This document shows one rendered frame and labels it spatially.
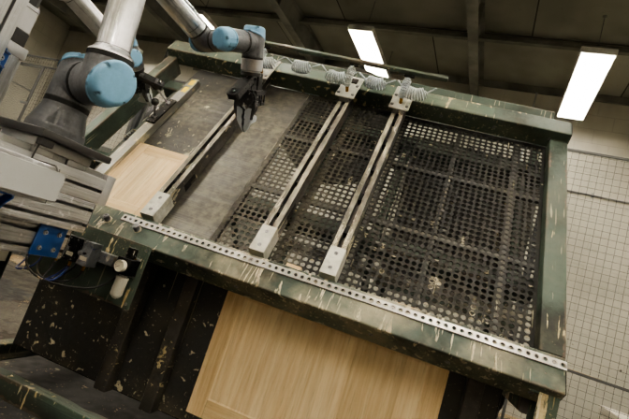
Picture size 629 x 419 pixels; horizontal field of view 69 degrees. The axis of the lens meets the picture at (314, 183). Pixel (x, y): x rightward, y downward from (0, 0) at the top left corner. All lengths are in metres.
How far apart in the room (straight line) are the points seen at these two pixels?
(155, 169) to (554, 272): 1.68
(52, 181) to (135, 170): 1.03
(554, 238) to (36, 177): 1.71
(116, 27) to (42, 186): 0.43
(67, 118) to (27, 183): 0.26
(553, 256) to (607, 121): 5.36
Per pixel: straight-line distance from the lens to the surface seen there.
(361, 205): 1.85
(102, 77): 1.25
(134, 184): 2.15
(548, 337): 1.72
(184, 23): 1.61
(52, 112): 1.37
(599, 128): 7.13
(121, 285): 1.82
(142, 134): 2.37
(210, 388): 2.00
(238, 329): 1.94
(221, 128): 2.25
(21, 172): 1.16
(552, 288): 1.83
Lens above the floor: 0.92
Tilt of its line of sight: 10 degrees up
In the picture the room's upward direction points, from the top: 18 degrees clockwise
